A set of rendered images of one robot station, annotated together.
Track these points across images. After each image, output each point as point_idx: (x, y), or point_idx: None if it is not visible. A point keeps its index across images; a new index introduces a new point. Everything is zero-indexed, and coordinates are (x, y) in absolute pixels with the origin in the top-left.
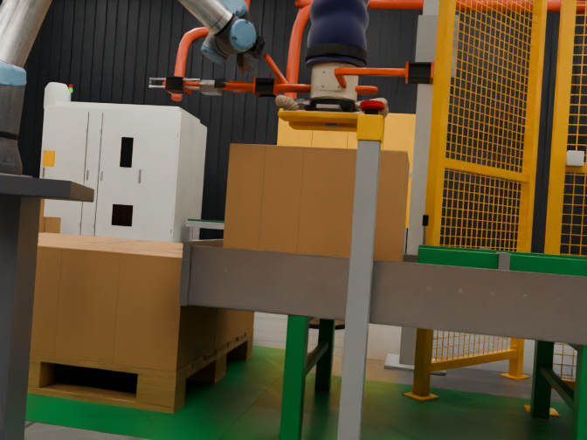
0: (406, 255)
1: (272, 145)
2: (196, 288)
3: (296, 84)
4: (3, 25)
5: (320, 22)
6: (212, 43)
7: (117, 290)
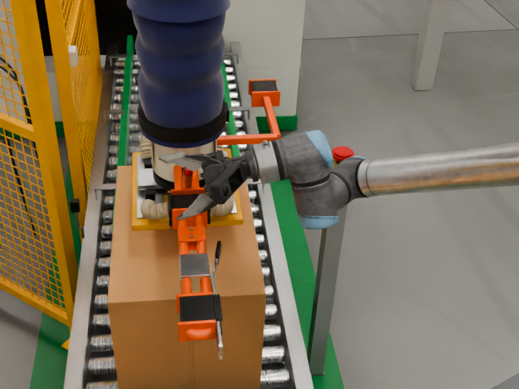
0: (96, 249)
1: (259, 255)
2: None
3: (195, 176)
4: None
5: (217, 87)
6: (341, 207)
7: None
